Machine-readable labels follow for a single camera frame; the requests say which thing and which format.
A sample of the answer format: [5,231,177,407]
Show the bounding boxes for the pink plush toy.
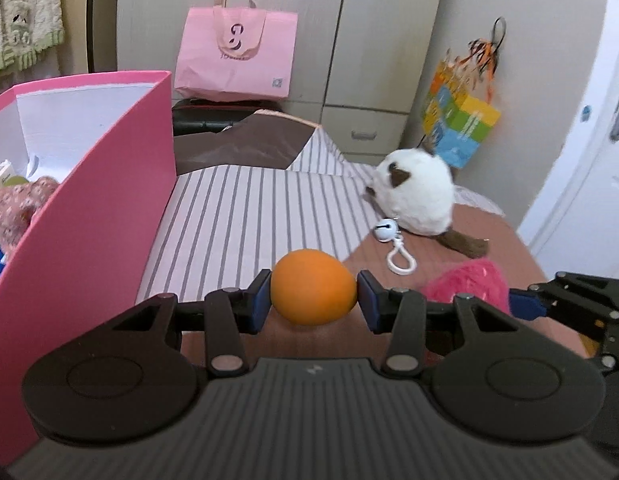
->
[420,259,513,316]

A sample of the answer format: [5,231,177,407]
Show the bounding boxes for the brown pillow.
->
[173,109,317,177]

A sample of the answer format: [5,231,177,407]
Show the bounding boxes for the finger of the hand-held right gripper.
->
[508,271,619,346]

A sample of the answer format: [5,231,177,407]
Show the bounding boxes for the orange soft toy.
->
[270,249,359,327]

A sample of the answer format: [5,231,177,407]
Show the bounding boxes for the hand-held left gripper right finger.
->
[357,270,521,377]

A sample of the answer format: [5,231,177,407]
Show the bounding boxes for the white plush cat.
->
[364,147,490,261]

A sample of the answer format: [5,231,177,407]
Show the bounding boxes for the beige wardrobe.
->
[116,0,447,156]

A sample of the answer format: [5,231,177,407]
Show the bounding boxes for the white bell keychain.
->
[374,217,419,277]

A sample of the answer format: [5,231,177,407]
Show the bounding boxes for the colourful hanging gift bag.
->
[422,17,503,170]

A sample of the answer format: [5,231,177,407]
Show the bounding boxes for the pink tote bag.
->
[174,0,298,102]

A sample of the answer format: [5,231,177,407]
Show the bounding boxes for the floral fabric pouch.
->
[0,176,60,261]

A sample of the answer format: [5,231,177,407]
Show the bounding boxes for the black bag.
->
[172,99,262,137]

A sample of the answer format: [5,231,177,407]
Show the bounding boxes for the grey cabinet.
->
[414,0,613,226]

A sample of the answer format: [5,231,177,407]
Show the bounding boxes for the cream towel with green trim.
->
[0,0,65,78]

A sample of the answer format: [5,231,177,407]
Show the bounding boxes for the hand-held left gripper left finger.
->
[112,269,273,378]

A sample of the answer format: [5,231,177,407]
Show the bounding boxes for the white door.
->
[517,0,619,281]

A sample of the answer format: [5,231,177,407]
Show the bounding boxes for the pink cardboard box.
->
[0,70,177,468]

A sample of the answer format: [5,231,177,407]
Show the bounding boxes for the striped bed sheet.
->
[134,127,505,306]

